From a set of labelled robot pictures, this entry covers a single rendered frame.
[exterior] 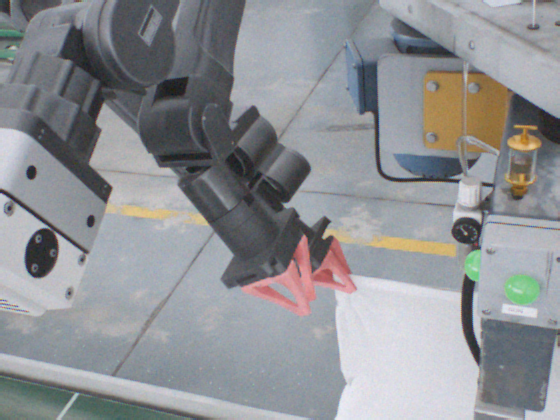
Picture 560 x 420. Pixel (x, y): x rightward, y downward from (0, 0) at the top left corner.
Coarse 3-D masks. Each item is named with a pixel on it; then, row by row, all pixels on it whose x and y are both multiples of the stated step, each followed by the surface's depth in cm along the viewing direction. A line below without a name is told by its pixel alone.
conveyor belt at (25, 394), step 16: (0, 384) 185; (16, 384) 185; (32, 384) 184; (0, 400) 181; (16, 400) 180; (32, 400) 180; (48, 400) 179; (64, 400) 178; (80, 400) 178; (96, 400) 177; (0, 416) 176; (16, 416) 176; (32, 416) 175; (48, 416) 175; (64, 416) 174; (80, 416) 173; (96, 416) 173; (112, 416) 172; (128, 416) 172; (144, 416) 171; (160, 416) 171; (176, 416) 170
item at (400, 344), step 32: (384, 288) 97; (416, 288) 95; (448, 288) 94; (352, 320) 103; (384, 320) 101; (416, 320) 98; (448, 320) 96; (352, 352) 107; (384, 352) 104; (416, 352) 102; (448, 352) 100; (352, 384) 110; (384, 384) 108; (416, 384) 106; (448, 384) 103; (352, 416) 110; (384, 416) 107; (416, 416) 106; (448, 416) 104; (544, 416) 101
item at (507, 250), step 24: (504, 216) 65; (504, 240) 62; (528, 240) 61; (552, 240) 61; (480, 264) 63; (504, 264) 62; (528, 264) 61; (552, 264) 61; (480, 288) 65; (552, 288) 62; (480, 312) 66; (552, 312) 64
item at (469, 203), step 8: (472, 176) 91; (464, 184) 89; (472, 184) 89; (480, 184) 89; (464, 192) 90; (472, 192) 89; (480, 192) 90; (464, 200) 90; (472, 200) 90; (480, 200) 90; (456, 208) 92; (464, 208) 91; (472, 208) 91; (480, 208) 91; (488, 208) 89; (456, 216) 91; (464, 216) 91; (472, 216) 91; (480, 216) 90; (480, 224) 91; (464, 272) 98
